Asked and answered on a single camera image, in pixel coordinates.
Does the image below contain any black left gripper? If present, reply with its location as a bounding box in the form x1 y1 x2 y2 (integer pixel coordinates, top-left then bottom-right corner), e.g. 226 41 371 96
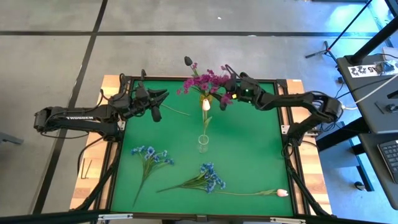
132 81 170 123

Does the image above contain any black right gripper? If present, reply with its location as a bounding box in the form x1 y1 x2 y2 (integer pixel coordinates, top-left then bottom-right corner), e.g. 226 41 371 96
213 73 261 111

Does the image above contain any magenta artificial flower bunch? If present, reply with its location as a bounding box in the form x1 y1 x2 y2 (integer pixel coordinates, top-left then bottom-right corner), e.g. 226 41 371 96
176 62 215 96
198 64 233 106

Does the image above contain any pale pink artificial tulip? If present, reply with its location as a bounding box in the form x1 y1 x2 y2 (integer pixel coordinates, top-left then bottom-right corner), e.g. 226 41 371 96
214 188 289 198
201 98 213 146

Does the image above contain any blue artificial flower bunch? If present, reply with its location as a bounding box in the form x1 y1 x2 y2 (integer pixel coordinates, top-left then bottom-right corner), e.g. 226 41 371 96
131 144 175 208
156 162 227 195

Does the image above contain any clear glass vase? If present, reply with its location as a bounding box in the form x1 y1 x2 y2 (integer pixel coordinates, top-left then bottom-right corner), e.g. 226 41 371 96
197 134 210 154

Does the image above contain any green table mat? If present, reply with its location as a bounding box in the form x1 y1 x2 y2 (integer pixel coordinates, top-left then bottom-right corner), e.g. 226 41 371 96
111 80 295 217

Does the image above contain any thin hex key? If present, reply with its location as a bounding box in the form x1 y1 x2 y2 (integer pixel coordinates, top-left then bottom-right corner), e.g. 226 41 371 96
81 157 93 180

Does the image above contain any thin black tripod stand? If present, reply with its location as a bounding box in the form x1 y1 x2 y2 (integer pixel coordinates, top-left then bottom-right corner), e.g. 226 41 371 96
304 0 374 63

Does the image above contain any black desk crossbeam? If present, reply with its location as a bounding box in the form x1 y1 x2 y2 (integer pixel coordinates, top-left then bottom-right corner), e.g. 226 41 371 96
315 117 371 153

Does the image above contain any white printed label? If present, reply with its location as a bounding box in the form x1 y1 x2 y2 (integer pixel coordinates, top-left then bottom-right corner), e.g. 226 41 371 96
347 63 379 78

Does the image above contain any dark grey desk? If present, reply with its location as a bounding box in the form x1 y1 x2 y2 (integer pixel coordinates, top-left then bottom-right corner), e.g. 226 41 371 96
336 52 398 135
357 132 398 211

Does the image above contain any grey furniture leg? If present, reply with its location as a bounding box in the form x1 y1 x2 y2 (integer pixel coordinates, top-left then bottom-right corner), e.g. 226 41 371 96
0 132 24 146

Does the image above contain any black desk foot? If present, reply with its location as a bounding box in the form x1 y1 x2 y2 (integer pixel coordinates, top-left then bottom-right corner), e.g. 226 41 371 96
348 138 376 192

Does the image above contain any white box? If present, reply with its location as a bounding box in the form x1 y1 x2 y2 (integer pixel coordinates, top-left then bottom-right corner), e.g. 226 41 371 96
382 46 398 62

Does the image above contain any black keyboard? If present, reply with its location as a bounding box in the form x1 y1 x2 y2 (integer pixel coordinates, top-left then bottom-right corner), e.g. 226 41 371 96
377 139 398 184

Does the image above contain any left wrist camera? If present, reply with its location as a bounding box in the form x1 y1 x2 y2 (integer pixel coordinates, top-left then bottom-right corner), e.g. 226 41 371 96
135 83 150 101

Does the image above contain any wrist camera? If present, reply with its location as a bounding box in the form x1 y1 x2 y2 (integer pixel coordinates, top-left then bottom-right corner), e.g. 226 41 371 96
135 83 150 101
239 81 256 100

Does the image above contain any black table frame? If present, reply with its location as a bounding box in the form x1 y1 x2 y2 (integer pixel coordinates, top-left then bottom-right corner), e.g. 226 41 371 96
98 75 312 222

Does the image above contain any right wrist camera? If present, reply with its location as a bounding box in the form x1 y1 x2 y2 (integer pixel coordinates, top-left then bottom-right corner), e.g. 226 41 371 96
239 81 256 100

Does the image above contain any black floor cable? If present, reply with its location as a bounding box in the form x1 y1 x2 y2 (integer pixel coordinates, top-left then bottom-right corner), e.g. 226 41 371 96
76 136 105 177

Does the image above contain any black frame strut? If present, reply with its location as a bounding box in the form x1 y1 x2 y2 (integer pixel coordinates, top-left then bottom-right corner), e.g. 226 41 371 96
285 146 332 217
72 146 121 212

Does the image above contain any silver bracket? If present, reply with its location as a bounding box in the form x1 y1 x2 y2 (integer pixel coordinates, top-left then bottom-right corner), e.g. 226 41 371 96
97 213 134 222
269 217 307 224

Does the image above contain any white cable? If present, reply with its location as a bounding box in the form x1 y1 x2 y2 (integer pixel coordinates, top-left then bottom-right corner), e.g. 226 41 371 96
341 73 398 110

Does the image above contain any thick black post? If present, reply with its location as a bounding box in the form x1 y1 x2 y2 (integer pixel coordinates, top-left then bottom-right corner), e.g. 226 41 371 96
350 17 398 65

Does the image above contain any black overhead frame beam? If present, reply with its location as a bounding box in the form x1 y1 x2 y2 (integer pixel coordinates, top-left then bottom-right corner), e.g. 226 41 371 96
0 208 398 224

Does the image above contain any black corner post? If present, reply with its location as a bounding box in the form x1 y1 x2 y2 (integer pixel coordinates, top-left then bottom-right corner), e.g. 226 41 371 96
384 0 398 18

